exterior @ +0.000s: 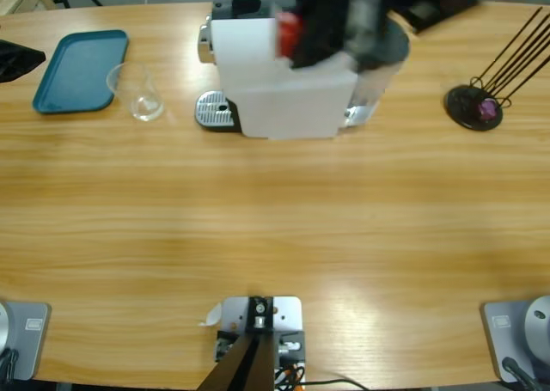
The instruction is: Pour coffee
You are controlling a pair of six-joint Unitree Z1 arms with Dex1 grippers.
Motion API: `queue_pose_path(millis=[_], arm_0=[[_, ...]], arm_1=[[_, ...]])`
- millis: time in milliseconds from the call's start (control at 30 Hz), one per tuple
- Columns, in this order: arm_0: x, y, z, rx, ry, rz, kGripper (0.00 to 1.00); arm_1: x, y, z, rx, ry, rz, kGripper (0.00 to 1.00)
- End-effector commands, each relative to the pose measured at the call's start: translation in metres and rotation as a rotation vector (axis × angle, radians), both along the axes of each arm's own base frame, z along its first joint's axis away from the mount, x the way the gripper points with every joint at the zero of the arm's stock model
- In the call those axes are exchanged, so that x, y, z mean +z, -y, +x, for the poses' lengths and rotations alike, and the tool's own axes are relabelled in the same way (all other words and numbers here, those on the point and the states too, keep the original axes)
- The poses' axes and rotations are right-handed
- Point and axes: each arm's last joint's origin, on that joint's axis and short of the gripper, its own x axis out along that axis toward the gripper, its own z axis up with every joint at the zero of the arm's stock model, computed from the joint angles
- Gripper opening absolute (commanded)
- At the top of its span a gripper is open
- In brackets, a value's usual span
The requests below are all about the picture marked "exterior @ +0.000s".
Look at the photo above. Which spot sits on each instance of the black capsule holder with rods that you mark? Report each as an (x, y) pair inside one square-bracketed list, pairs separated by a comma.
[(468, 116)]

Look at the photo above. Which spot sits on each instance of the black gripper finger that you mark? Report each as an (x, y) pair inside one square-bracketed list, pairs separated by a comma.
[(17, 62)]

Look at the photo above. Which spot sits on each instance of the red coffee capsule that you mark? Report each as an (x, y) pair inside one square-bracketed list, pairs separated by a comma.
[(287, 34)]

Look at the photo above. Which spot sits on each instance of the white capsule coffee machine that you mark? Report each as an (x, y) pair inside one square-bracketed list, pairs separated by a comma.
[(279, 107)]

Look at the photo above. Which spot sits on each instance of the clear glass cup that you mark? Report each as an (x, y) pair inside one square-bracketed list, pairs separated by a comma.
[(148, 107)]

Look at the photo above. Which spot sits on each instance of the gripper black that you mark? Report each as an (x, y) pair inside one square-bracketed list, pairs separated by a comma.
[(365, 21)]

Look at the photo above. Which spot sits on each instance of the white tape tag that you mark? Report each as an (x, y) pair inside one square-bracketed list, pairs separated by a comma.
[(212, 315)]

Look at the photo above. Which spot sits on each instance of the silver drip tray grid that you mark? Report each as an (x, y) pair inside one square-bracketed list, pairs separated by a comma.
[(215, 107)]

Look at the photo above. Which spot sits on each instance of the clear water tank black lid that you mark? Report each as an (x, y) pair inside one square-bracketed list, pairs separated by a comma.
[(369, 94)]

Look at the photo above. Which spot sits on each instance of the white mount block dark post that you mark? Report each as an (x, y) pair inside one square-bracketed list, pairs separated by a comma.
[(285, 313)]

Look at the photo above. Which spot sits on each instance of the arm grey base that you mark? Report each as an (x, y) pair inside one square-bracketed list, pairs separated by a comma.
[(515, 335), (17, 335)]

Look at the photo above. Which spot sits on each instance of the purple coffee capsule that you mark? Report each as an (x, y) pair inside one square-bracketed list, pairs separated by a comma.
[(487, 108)]

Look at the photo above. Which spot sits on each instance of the teal plastic tray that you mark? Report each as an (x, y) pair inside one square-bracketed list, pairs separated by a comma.
[(81, 64)]

